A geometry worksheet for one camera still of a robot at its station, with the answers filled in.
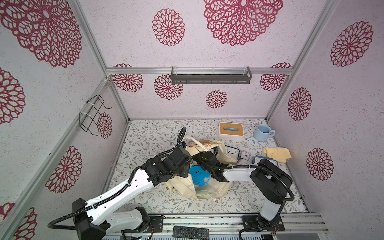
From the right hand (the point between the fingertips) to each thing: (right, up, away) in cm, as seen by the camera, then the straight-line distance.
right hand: (192, 153), depth 90 cm
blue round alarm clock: (+4, -12, -4) cm, 14 cm away
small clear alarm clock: (+35, -2, +8) cm, 36 cm away
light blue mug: (+50, +13, +14) cm, 53 cm away
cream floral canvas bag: (+13, -17, -12) cm, 24 cm away
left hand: (-3, -5, -17) cm, 18 cm away
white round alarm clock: (+32, -6, +3) cm, 33 cm away
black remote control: (-1, -35, -20) cm, 40 cm away
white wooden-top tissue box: (+28, +13, +17) cm, 36 cm away
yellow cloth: (+57, -1, +7) cm, 57 cm away
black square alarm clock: (+27, 0, +8) cm, 28 cm away
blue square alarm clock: (+41, -5, +5) cm, 41 cm away
